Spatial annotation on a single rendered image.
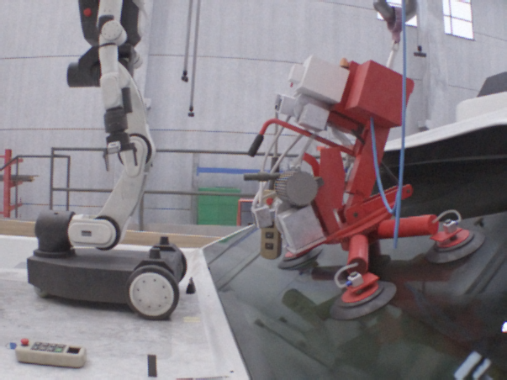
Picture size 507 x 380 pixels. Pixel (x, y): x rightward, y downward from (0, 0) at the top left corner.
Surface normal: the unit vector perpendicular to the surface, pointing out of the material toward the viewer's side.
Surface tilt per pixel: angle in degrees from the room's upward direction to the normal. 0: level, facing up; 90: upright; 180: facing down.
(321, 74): 90
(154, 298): 90
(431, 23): 90
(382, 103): 90
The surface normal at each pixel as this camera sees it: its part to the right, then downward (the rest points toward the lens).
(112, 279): 0.07, 0.06
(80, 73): 0.05, 0.45
